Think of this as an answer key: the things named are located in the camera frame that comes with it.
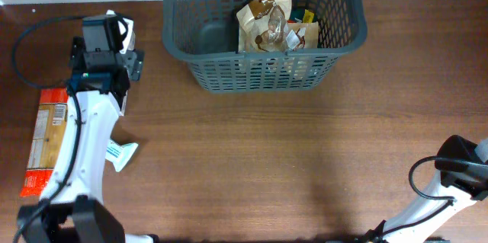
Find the brown white snack bag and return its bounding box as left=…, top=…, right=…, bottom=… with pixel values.
left=236, top=0, right=306, bottom=53

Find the orange spaghetti packet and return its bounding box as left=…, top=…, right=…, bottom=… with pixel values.
left=20, top=88, right=69, bottom=197

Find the beige noodle packet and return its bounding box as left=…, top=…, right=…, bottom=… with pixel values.
left=238, top=21, right=320, bottom=80

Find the green coffee bag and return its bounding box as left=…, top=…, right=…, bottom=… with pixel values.
left=287, top=8, right=317, bottom=24

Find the grey plastic basket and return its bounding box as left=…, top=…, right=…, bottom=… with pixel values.
left=162, top=0, right=368, bottom=93

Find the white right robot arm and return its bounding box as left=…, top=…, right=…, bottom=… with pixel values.
left=357, top=135, right=487, bottom=243

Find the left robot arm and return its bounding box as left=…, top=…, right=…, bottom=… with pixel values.
left=14, top=36, right=159, bottom=242

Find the light blue white tube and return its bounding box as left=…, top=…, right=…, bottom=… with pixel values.
left=105, top=139, right=139, bottom=172

